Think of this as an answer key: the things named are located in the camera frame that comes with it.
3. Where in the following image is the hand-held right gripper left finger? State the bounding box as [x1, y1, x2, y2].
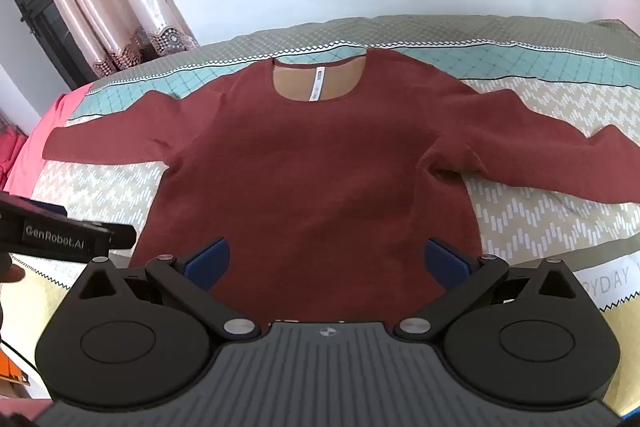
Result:
[75, 236, 262, 342]

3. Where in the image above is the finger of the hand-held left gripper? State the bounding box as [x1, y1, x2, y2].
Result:
[110, 225, 138, 251]

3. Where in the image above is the orange box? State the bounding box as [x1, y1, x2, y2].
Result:
[0, 354, 26, 384]

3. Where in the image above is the dark window frame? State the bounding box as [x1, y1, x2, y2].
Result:
[0, 0, 96, 90]

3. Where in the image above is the patterned bed sheet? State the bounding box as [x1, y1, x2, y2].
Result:
[0, 14, 640, 418]

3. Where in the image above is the red cloth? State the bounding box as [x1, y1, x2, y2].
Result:
[0, 127, 28, 188]

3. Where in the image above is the pink cloth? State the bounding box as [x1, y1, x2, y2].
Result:
[7, 79, 96, 198]

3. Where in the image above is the person's left hand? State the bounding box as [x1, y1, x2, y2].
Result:
[0, 257, 27, 284]

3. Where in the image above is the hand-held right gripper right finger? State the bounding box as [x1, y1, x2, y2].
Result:
[394, 237, 584, 342]

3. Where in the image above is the maroon long-sleeved sweater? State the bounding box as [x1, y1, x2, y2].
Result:
[42, 48, 640, 323]

